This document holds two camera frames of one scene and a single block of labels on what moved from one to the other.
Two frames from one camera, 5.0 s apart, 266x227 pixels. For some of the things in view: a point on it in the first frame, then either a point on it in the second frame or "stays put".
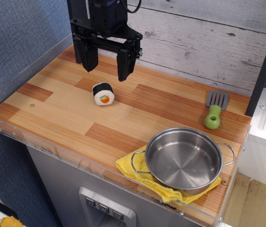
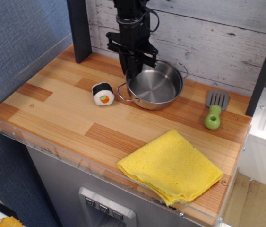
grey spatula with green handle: [217, 100] stays put
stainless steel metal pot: [189, 160] -> [155, 88]
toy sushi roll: [103, 93] stays put
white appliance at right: [262, 159] stays put
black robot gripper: [108, 21] -> [133, 42]
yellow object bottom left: [11, 222] stays put
